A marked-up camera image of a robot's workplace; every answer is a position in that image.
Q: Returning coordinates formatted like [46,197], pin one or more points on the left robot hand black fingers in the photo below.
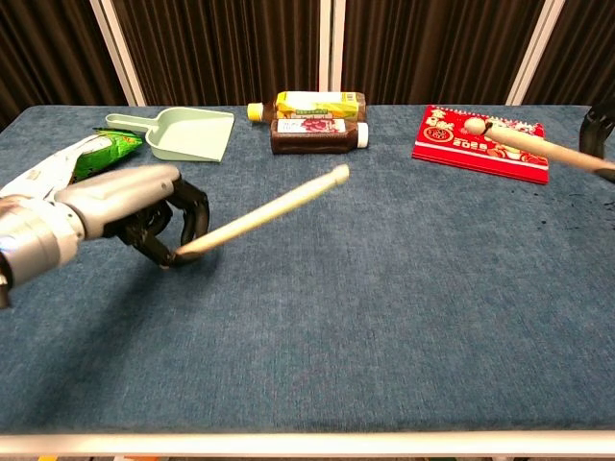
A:
[125,197]

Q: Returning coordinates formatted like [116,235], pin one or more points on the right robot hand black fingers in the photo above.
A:
[591,134]

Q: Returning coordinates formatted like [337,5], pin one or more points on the light brown wooden drumstick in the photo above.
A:
[528,144]

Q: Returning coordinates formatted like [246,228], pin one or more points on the pale white drumstick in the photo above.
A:
[269,211]

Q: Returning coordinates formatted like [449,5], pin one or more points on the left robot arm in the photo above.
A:
[33,235]

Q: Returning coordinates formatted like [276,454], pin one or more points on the green and white snack bag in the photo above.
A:
[110,149]

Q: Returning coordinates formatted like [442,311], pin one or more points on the dark pleated curtain panel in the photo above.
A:
[221,48]
[586,48]
[48,53]
[432,48]

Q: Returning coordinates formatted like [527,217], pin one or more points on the mint green dustpan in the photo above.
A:
[192,134]

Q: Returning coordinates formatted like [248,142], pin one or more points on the red desk calendar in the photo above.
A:
[442,144]

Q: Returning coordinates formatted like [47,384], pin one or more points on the brown bottle white pink label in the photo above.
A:
[312,137]

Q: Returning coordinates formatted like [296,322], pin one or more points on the brown bottle yellow label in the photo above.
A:
[317,103]

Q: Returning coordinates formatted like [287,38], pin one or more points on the blue table cloth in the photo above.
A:
[336,312]

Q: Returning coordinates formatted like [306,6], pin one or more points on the white partition frame post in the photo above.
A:
[538,53]
[117,53]
[331,48]

